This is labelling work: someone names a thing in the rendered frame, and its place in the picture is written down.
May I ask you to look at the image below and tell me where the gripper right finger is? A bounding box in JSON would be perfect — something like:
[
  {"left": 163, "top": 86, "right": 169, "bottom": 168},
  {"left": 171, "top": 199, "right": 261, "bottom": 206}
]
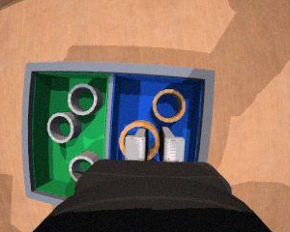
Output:
[{"left": 159, "top": 127, "right": 185, "bottom": 161}]

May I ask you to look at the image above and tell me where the grey metal sleeve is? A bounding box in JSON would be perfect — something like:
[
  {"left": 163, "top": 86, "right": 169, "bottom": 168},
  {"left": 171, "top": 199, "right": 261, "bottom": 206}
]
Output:
[
  {"left": 69, "top": 151, "right": 101, "bottom": 181},
  {"left": 68, "top": 83, "right": 103, "bottom": 115},
  {"left": 47, "top": 112, "right": 82, "bottom": 143}
]

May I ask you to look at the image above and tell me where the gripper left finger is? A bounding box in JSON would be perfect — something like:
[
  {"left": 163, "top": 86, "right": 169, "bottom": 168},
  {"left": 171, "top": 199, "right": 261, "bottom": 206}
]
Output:
[{"left": 125, "top": 127, "right": 149, "bottom": 160}]

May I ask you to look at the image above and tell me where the green and blue divided bin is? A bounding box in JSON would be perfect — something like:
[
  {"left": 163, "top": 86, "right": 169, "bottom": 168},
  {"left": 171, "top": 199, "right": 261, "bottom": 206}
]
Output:
[{"left": 21, "top": 62, "right": 215, "bottom": 206}]

